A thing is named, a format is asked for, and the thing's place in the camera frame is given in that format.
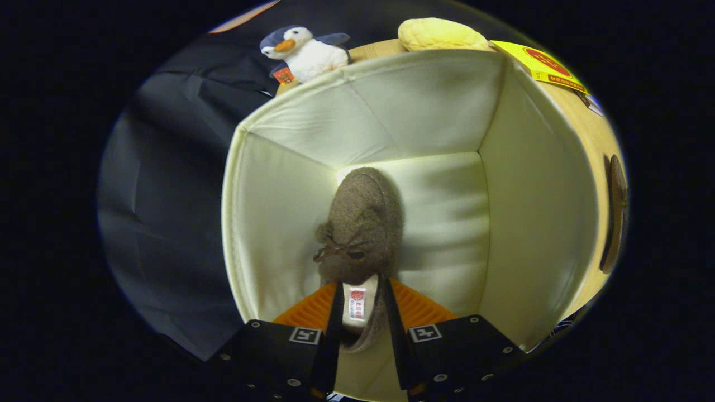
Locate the cream fabric storage box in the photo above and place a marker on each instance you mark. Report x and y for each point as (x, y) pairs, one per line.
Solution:
(447, 223)

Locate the yellow bread-shaped plush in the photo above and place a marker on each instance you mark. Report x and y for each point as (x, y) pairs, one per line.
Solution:
(441, 34)

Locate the brown felt shoe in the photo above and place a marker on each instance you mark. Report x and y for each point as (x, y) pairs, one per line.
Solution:
(360, 212)
(614, 212)

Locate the penguin plush toy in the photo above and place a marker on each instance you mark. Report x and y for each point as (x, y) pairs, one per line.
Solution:
(313, 56)

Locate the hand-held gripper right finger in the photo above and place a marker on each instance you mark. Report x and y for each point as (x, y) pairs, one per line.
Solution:
(395, 335)

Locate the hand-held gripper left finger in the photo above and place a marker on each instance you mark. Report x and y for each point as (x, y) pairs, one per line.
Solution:
(333, 335)

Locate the yellow book with red circle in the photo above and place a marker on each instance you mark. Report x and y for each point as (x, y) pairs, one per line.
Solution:
(542, 64)

